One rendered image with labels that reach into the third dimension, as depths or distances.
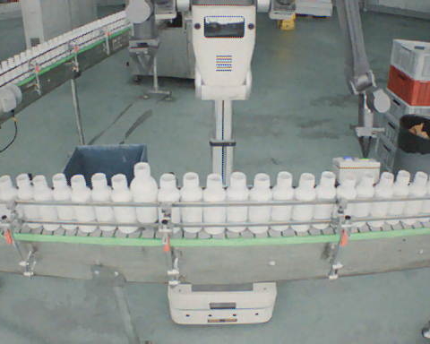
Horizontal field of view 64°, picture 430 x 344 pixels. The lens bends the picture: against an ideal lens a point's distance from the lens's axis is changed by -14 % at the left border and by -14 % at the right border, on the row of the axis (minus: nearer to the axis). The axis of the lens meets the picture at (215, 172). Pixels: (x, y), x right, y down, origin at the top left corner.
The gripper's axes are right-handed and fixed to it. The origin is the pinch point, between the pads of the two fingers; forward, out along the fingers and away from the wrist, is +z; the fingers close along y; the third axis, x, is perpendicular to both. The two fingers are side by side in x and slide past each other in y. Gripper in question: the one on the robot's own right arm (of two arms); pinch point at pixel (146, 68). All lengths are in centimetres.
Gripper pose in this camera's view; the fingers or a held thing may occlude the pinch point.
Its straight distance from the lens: 102.9
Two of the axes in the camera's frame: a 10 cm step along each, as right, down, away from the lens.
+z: 0.0, 8.4, 5.4
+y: 0.3, 5.4, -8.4
